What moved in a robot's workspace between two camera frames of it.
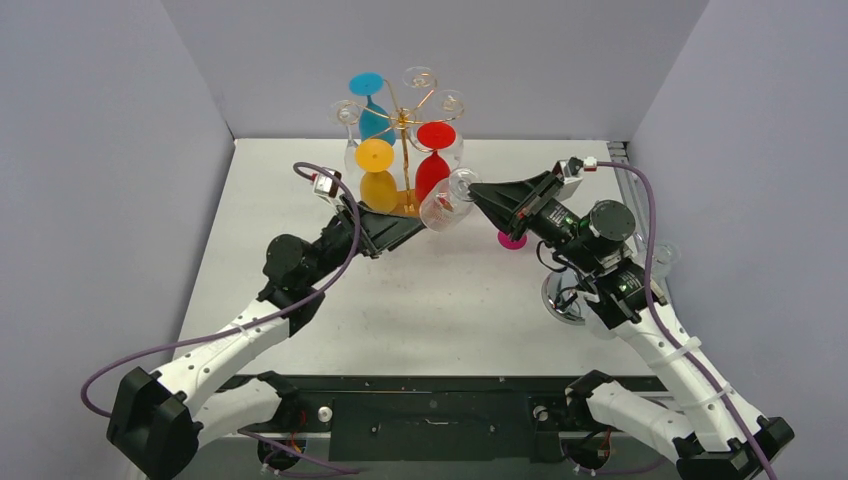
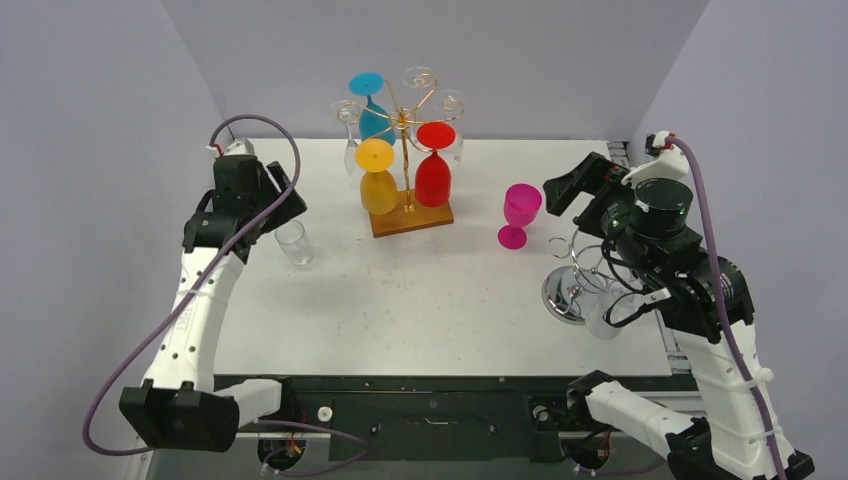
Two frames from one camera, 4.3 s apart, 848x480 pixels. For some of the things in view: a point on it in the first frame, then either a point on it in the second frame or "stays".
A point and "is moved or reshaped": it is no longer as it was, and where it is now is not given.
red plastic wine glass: [433, 168] stays
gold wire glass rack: [431, 104] stays
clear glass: [347, 113] stays
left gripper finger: [384, 232] → [291, 207]
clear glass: [448, 201] is moved or reshaped
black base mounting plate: [411, 418] stays
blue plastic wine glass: [374, 122] stays
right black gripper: [533, 206] → [594, 201]
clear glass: [448, 106] stays
